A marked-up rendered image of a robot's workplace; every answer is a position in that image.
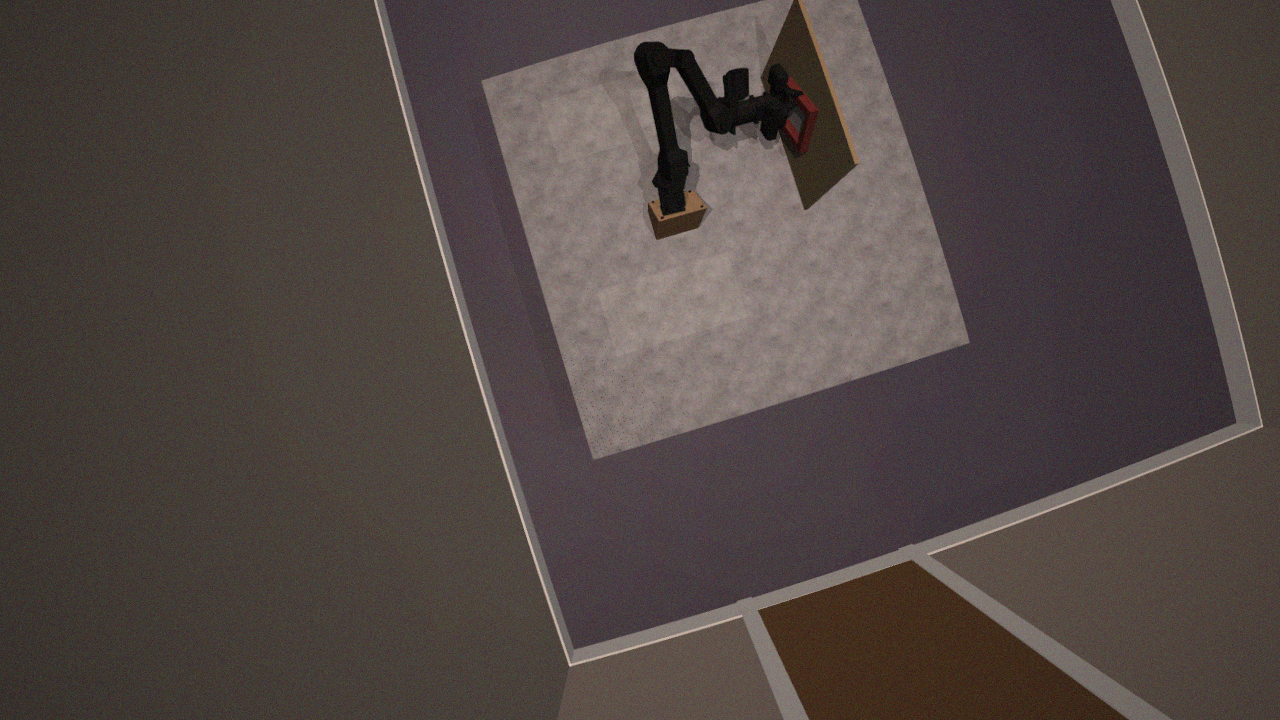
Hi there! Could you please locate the dark red picture frame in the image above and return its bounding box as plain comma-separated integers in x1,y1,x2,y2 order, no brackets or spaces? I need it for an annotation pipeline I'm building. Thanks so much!
781,77,819,154

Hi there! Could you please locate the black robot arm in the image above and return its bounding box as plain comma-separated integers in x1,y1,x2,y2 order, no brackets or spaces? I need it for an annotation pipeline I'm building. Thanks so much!
634,41,788,217

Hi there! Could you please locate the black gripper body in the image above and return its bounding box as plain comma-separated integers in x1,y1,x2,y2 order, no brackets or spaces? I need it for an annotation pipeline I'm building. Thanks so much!
748,63,788,141

